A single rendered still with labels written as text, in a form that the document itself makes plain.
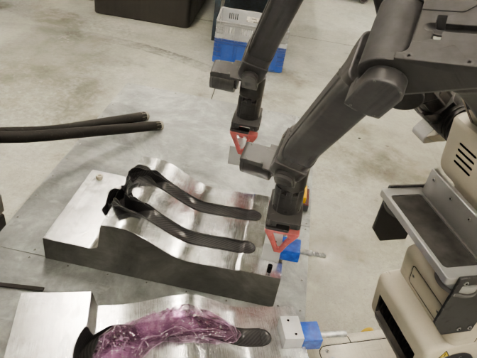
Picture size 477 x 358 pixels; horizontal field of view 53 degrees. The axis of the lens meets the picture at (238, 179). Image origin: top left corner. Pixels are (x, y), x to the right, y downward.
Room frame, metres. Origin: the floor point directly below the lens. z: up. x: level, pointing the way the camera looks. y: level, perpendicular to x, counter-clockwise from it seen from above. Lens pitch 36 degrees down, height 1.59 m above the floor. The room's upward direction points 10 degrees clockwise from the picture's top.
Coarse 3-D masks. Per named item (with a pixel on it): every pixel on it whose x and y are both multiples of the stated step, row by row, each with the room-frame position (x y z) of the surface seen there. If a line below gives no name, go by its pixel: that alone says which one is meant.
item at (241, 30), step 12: (228, 12) 4.19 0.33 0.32; (240, 12) 4.19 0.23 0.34; (252, 12) 4.20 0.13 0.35; (216, 24) 3.83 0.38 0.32; (228, 24) 3.82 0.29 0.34; (240, 24) 3.81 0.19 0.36; (252, 24) 4.19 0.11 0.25; (216, 36) 3.81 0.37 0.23; (228, 36) 3.82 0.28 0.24; (240, 36) 3.82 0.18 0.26; (288, 36) 3.85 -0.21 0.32
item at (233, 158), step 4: (232, 140) 1.04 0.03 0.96; (240, 140) 1.05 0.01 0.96; (244, 140) 1.05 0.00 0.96; (232, 144) 1.02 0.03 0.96; (240, 144) 1.03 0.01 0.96; (244, 144) 1.03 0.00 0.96; (232, 148) 1.01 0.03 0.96; (232, 152) 1.01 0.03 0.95; (236, 152) 1.01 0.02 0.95; (232, 156) 1.01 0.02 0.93; (236, 156) 1.01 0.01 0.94; (240, 156) 1.01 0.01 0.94; (228, 160) 1.01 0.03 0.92; (232, 160) 1.01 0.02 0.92; (236, 160) 1.01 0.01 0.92; (236, 164) 1.01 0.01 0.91
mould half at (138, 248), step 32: (160, 160) 0.94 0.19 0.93; (96, 192) 0.87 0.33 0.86; (128, 192) 0.80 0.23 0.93; (160, 192) 0.83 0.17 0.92; (192, 192) 0.89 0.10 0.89; (224, 192) 0.92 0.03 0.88; (64, 224) 0.74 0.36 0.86; (96, 224) 0.76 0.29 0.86; (128, 224) 0.70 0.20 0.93; (192, 224) 0.79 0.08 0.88; (224, 224) 0.80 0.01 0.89; (256, 224) 0.82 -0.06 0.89; (64, 256) 0.69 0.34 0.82; (96, 256) 0.69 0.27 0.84; (128, 256) 0.69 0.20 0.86; (160, 256) 0.68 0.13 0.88; (192, 256) 0.69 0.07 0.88; (224, 256) 0.71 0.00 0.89; (256, 256) 0.72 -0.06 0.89; (192, 288) 0.68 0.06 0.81; (224, 288) 0.67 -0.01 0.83; (256, 288) 0.67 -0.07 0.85
